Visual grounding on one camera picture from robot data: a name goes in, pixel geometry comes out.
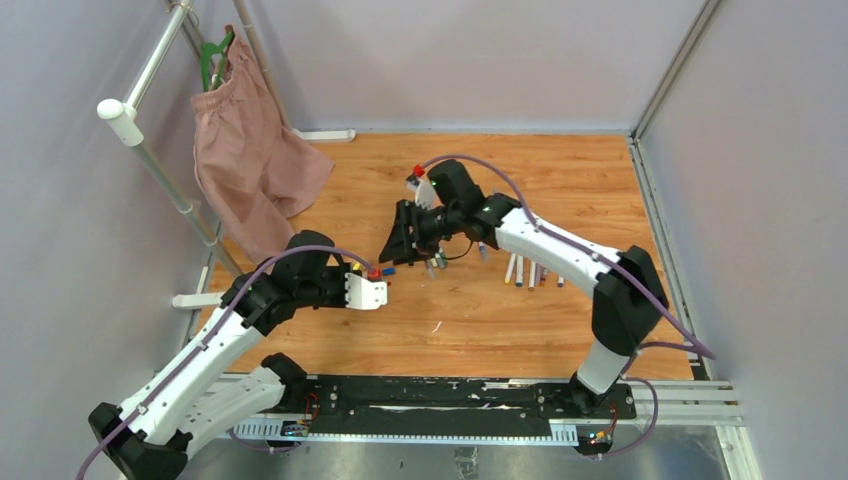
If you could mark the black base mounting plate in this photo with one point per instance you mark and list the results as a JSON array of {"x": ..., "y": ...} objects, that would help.
[{"x": 459, "y": 410}]

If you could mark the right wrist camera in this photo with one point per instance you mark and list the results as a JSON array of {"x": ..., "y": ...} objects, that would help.
[{"x": 425, "y": 195}]

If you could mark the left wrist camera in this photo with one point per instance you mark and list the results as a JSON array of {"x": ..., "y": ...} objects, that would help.
[{"x": 364, "y": 294}]

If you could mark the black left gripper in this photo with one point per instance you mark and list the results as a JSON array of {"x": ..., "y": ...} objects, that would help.
[{"x": 340, "y": 271}]

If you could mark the yellow tip pen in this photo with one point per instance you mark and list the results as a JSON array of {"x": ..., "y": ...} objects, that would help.
[{"x": 508, "y": 278}]

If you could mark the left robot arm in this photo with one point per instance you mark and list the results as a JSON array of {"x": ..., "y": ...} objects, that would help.
[{"x": 154, "y": 433}]

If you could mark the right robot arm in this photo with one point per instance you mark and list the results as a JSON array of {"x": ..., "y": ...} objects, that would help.
[{"x": 627, "y": 295}]

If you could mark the pink cloth shorts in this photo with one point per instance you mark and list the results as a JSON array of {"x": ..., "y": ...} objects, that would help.
[{"x": 255, "y": 173}]

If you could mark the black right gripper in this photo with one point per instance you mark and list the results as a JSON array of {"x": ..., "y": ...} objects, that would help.
[{"x": 404, "y": 246}]

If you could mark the white pen brown cap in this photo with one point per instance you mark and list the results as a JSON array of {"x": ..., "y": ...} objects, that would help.
[{"x": 532, "y": 276}]

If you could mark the grey aluminium frame rail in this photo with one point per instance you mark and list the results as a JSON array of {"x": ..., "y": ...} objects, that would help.
[{"x": 736, "y": 451}]

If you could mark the green clothes hanger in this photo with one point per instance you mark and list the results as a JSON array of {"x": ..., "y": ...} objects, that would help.
[{"x": 214, "y": 61}]

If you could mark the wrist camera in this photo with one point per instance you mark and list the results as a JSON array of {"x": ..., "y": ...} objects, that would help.
[
  {"x": 364, "y": 294},
  {"x": 425, "y": 195}
]

